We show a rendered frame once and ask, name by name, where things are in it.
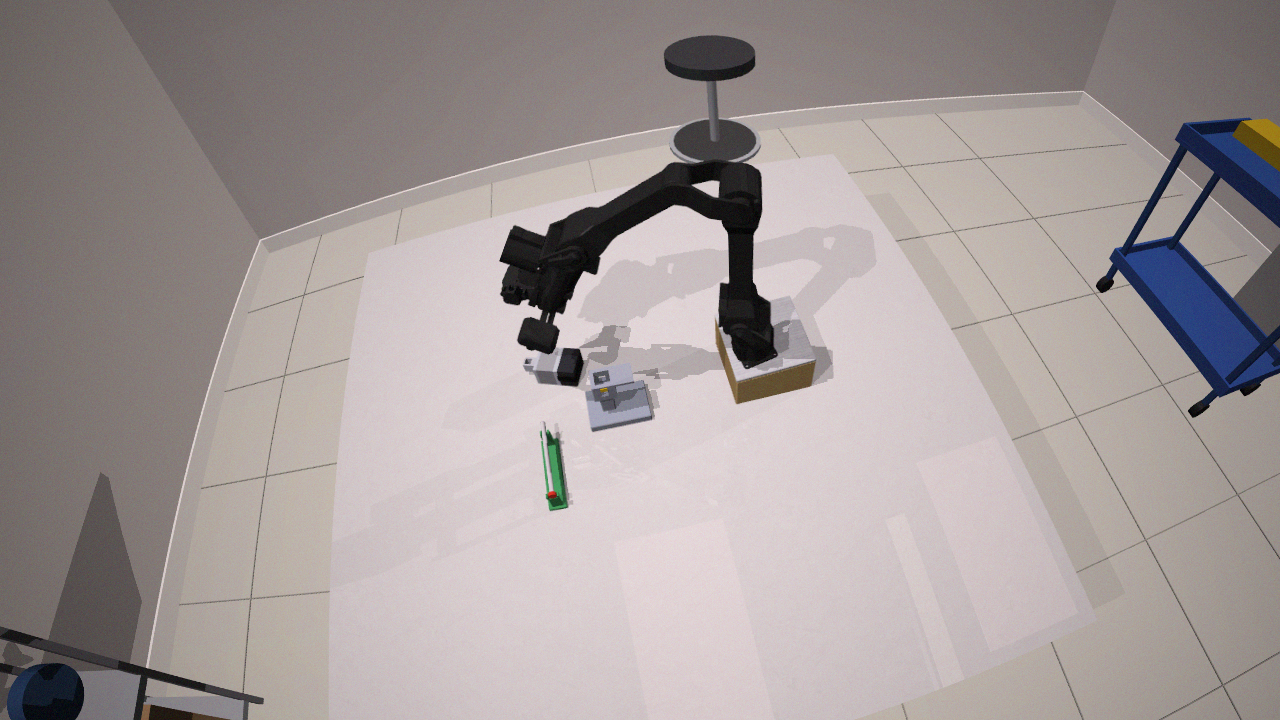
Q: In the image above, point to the grey pin with red cap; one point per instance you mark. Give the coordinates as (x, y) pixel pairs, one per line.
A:
(552, 494)

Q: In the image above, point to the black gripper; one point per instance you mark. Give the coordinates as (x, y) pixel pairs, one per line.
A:
(537, 334)

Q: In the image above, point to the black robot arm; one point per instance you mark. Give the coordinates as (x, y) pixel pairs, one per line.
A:
(574, 244)

